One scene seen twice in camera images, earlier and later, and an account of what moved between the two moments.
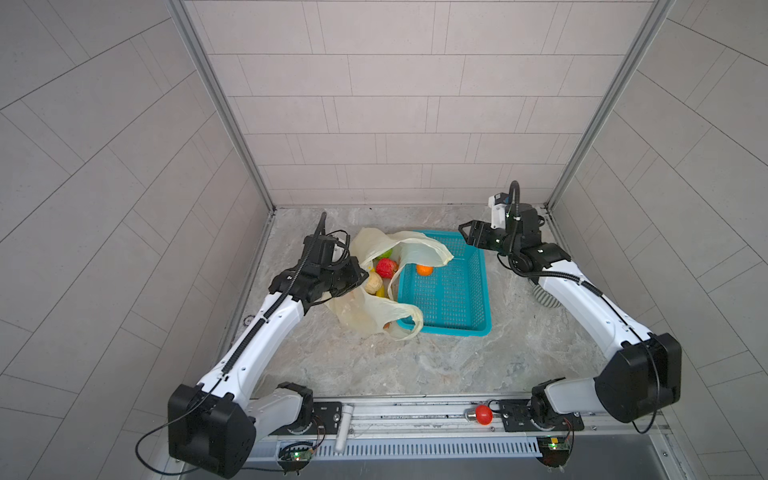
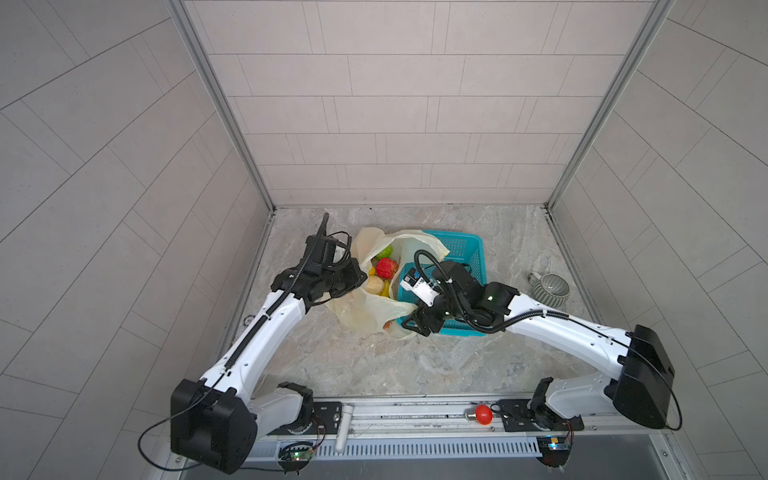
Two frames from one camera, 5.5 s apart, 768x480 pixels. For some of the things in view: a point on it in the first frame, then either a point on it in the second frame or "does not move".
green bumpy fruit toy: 387,255 does not move
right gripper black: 477,228 to 416,316
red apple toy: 386,267 does not move
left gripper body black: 337,279 does not move
